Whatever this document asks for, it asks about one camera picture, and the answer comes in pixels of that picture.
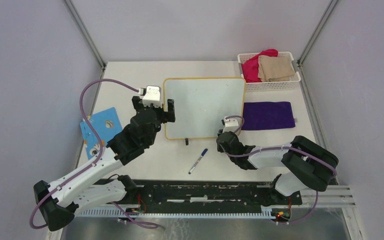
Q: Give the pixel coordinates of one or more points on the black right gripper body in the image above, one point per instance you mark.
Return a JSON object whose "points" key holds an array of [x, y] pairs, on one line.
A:
{"points": [[232, 158]]}

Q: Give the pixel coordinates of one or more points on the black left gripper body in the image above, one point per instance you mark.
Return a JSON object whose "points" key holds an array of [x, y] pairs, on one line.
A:
{"points": [[138, 103]]}

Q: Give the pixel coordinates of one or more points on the blue white marker pen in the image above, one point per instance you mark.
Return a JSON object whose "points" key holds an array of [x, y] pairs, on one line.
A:
{"points": [[197, 161]]}

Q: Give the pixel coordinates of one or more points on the yellow framed whiteboard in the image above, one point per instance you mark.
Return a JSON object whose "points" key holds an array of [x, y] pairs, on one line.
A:
{"points": [[200, 104]]}

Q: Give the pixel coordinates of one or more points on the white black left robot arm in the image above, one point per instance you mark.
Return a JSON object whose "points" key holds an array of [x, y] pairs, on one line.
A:
{"points": [[60, 201]]}

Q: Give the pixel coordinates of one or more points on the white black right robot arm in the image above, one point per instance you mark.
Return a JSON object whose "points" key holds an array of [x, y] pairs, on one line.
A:
{"points": [[309, 165]]}

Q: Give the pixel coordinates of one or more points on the blue picture book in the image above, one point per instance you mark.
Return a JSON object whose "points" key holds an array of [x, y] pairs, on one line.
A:
{"points": [[106, 123]]}

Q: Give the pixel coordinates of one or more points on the purple towel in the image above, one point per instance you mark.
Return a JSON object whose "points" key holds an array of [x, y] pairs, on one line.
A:
{"points": [[259, 116]]}

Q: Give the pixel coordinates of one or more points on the red cloth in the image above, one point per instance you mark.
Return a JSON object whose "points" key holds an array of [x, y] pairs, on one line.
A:
{"points": [[250, 68]]}

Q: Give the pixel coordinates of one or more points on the beige cloth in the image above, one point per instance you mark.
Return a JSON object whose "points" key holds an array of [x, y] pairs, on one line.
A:
{"points": [[274, 69]]}

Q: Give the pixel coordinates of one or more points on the white perforated plastic basket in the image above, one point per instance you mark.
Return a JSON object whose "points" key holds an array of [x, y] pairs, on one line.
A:
{"points": [[294, 81]]}

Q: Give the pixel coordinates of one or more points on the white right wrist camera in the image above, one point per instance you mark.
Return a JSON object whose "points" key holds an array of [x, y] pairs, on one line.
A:
{"points": [[231, 124]]}

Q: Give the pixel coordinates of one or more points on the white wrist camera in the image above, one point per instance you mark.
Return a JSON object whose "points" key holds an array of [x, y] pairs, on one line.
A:
{"points": [[231, 124], [151, 96]]}

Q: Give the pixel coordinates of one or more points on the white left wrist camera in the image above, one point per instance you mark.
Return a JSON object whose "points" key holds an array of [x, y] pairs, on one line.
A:
{"points": [[151, 96]]}

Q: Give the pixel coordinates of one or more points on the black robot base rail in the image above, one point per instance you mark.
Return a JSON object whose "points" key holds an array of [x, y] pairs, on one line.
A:
{"points": [[205, 197]]}

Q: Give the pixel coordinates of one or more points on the aluminium frame rail right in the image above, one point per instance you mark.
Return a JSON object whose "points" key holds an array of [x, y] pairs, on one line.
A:
{"points": [[305, 84]]}

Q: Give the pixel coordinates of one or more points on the aluminium frame rail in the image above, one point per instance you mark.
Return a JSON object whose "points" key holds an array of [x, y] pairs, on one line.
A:
{"points": [[305, 84], [84, 32]]}

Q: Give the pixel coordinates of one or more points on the aluminium frame rail left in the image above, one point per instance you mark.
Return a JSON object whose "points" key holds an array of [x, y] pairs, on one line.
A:
{"points": [[84, 32]]}

